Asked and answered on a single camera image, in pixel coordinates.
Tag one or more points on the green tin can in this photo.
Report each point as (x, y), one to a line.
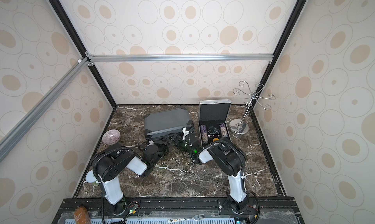
(90, 177)

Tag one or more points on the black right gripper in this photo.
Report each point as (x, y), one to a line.
(190, 135)

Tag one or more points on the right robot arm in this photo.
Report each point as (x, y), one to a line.
(230, 159)

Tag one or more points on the silver aluminium poker case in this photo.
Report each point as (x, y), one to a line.
(212, 113)

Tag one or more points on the poker chips right row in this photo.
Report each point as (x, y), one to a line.
(223, 130)

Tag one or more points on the horizontal aluminium rail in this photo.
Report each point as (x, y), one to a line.
(184, 58)

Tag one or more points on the silver fork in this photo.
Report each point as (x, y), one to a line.
(197, 217)

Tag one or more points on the chrome hook stand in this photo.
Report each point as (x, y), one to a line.
(240, 126)

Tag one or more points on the pink patterned bowl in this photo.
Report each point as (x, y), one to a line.
(111, 137)

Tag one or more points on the dark grey poker case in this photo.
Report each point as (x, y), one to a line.
(160, 124)

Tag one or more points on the diagonal aluminium rail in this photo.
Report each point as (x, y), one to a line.
(24, 125)

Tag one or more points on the brown bottle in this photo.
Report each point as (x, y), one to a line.
(81, 215)

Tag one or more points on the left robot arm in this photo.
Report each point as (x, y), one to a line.
(109, 163)

